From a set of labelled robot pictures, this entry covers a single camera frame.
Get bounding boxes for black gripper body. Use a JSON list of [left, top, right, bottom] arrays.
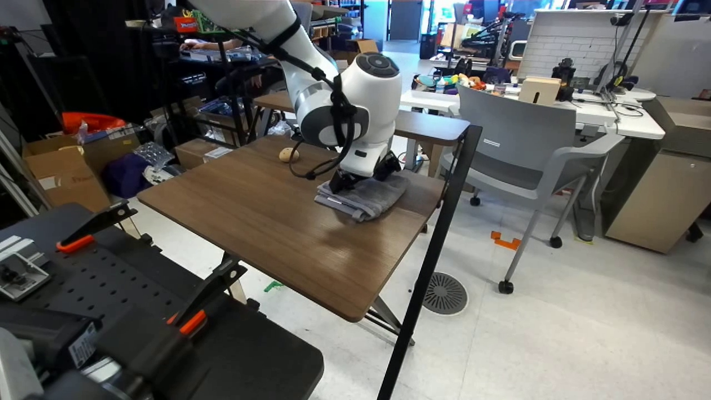
[[334, 168, 376, 191]]

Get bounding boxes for grey towel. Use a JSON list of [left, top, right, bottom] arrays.
[[313, 171, 408, 225]]

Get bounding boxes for round floor drain cover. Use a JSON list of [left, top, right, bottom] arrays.
[[420, 271, 468, 315]]

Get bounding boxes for grey office chair on castors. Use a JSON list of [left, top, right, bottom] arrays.
[[456, 86, 628, 296]]

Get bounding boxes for grey keypad device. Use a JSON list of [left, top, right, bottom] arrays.
[[130, 139, 176, 168]]

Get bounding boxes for black perforated workbench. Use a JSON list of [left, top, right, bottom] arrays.
[[0, 203, 326, 400]]

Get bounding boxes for small cardboard box on table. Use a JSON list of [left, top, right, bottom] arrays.
[[518, 76, 563, 106]]

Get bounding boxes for dark blue bag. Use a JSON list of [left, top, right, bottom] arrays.
[[98, 151, 150, 197]]

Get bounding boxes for red container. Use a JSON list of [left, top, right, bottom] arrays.
[[174, 13, 200, 37]]

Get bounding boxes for white pegboard panel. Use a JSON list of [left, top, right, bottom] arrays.
[[518, 9, 639, 81]]

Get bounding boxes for orange plastic object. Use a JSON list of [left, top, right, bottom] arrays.
[[59, 108, 126, 136]]

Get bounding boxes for large cardboard box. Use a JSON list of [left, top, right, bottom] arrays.
[[20, 130, 142, 213]]

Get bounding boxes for white background table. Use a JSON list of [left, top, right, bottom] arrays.
[[398, 77, 667, 172]]

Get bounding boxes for black tripod stand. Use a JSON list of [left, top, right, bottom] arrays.
[[595, 2, 657, 96]]

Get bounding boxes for beige cabinet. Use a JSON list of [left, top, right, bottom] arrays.
[[602, 98, 711, 256]]

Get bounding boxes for small black white device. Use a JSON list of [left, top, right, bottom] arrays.
[[0, 233, 53, 302]]

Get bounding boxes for light blue cloth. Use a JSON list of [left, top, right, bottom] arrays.
[[0, 329, 44, 400]]

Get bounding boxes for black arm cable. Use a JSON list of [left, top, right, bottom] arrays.
[[242, 19, 356, 182]]

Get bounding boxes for orange floor bracket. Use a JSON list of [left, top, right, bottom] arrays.
[[489, 228, 523, 250]]

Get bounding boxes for black clamp with orange handle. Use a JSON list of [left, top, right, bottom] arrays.
[[53, 200, 139, 258], [163, 252, 248, 342]]

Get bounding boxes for black camera device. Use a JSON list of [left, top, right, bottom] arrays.
[[550, 58, 577, 103]]

